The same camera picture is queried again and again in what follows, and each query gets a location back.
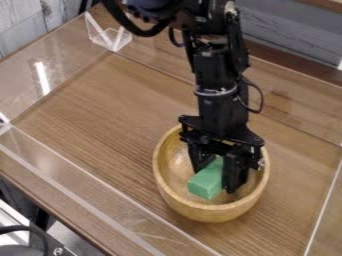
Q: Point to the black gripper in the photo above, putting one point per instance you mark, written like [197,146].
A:
[218,132]

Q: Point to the clear acrylic tray wall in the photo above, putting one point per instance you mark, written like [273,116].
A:
[86,113]

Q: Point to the black equipment base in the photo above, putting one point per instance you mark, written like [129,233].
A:
[57,248]

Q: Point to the brown wooden bowl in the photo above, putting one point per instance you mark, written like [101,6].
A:
[173,170]

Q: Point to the green rectangular block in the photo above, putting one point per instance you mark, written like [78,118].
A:
[205,184]

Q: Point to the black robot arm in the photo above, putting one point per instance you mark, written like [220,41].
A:
[212,38]

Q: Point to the clear acrylic corner bracket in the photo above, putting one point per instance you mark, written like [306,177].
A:
[113,39]

